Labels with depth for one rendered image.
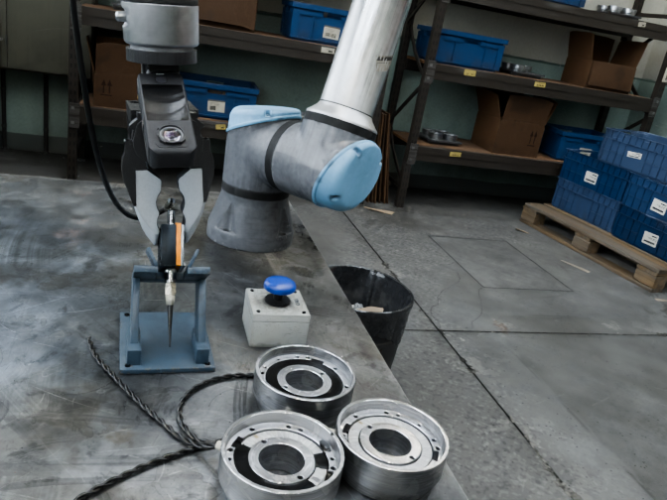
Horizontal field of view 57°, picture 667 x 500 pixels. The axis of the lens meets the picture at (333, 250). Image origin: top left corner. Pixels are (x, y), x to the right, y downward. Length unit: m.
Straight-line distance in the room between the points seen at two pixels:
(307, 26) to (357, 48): 3.12
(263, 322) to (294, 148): 0.31
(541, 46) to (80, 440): 4.96
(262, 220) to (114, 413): 0.48
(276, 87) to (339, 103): 3.64
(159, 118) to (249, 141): 0.38
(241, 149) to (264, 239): 0.15
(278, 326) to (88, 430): 0.25
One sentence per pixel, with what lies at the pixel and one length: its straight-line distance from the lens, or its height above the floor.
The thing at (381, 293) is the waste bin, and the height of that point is 0.36.
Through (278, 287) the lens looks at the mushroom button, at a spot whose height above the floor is 0.87.
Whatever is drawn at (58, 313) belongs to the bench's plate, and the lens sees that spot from 0.81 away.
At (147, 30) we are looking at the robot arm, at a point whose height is 1.14.
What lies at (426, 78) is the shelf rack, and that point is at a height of 0.90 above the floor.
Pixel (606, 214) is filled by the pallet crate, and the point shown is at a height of 0.25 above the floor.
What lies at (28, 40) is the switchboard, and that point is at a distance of 4.30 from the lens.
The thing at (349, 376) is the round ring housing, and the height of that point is 0.83.
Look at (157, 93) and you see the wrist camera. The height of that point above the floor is 1.08.
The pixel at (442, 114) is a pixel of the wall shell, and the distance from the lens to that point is 4.99.
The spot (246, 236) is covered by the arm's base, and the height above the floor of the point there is 0.83.
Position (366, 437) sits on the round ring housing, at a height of 0.83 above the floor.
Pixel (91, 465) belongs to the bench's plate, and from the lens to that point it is 0.59.
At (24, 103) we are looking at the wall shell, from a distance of 4.61.
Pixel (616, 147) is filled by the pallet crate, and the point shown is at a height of 0.69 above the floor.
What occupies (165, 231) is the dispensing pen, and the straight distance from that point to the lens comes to 0.70.
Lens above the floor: 1.19
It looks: 21 degrees down
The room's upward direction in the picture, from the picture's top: 10 degrees clockwise
